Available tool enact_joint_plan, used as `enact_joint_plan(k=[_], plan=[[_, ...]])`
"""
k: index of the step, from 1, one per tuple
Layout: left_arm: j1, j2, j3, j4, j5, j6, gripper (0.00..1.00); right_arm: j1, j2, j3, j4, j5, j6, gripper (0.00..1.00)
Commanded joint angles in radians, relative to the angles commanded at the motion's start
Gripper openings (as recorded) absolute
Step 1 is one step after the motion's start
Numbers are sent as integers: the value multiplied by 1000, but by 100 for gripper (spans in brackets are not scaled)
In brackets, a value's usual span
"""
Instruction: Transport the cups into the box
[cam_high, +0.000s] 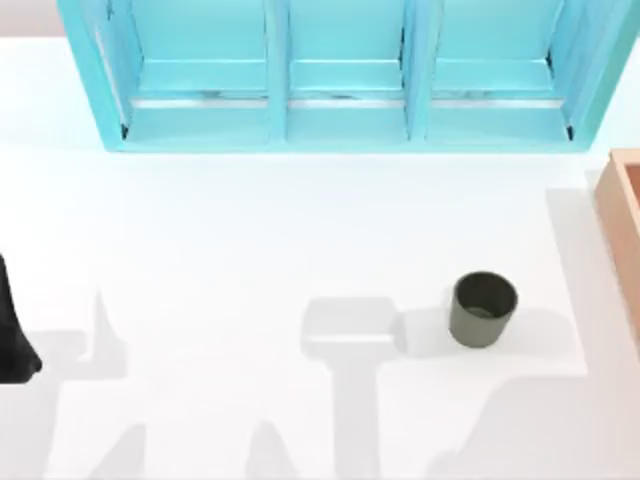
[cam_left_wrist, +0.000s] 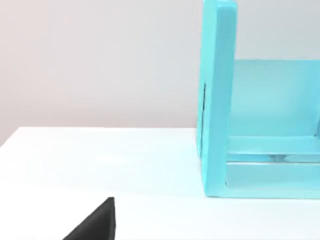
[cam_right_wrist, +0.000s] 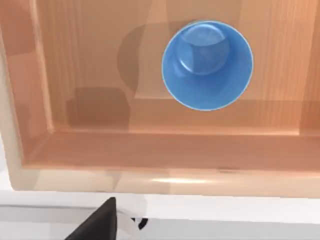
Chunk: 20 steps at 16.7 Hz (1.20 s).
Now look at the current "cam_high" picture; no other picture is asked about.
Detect light blue rack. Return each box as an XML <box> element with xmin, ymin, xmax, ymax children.
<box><xmin>55</xmin><ymin>0</ymin><xmax>640</xmax><ymax>154</ymax></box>

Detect dark grey plant pot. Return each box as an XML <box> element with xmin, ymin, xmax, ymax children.
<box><xmin>448</xmin><ymin>271</ymin><xmax>520</xmax><ymax>350</ymax></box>

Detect salmon-coloured shallow box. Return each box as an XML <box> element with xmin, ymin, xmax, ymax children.
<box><xmin>594</xmin><ymin>148</ymin><xmax>640</xmax><ymax>344</ymax></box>

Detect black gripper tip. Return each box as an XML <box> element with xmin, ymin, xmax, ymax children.
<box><xmin>0</xmin><ymin>254</ymin><xmax>44</xmax><ymax>385</ymax></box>

